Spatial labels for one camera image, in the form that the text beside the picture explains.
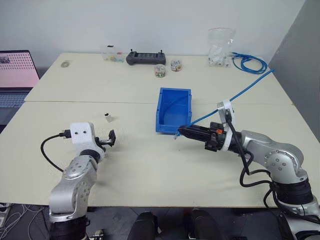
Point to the small white coupler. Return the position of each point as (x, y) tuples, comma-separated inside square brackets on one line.
[(108, 117)]

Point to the round jar of colourful parts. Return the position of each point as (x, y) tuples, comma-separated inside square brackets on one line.
[(176, 65), (160, 71)]

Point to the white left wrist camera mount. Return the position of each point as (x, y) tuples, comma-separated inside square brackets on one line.
[(81, 136)]

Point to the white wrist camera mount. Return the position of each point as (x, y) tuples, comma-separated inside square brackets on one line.
[(226, 106), (81, 136)]

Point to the dark rounded shape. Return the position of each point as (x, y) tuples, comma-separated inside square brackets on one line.
[(144, 226), (202, 225)]

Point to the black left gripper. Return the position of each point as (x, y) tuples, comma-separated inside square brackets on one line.
[(103, 143)]

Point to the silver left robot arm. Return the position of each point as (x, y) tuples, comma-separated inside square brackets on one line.
[(72, 185)]

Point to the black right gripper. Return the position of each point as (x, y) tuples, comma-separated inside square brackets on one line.
[(213, 138)]

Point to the open grey laptop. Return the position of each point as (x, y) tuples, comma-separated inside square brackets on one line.
[(15, 75)]

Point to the blue plastic bin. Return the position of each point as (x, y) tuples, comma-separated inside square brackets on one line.
[(172, 122)]

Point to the clear box of small parts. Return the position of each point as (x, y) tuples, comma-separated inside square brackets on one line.
[(112, 54)]

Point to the beige round tape roll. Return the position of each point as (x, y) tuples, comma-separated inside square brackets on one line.
[(65, 64)]

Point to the clear bag of white couplers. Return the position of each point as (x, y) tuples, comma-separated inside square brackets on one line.
[(220, 48)]

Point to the black handheld controller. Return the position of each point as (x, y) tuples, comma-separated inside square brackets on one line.
[(146, 59)]

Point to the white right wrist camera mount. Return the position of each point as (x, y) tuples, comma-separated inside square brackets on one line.
[(226, 106)]

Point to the white power strip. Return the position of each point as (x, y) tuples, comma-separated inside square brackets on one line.
[(3, 212)]

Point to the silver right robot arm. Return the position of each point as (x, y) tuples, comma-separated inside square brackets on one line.
[(275, 155)]

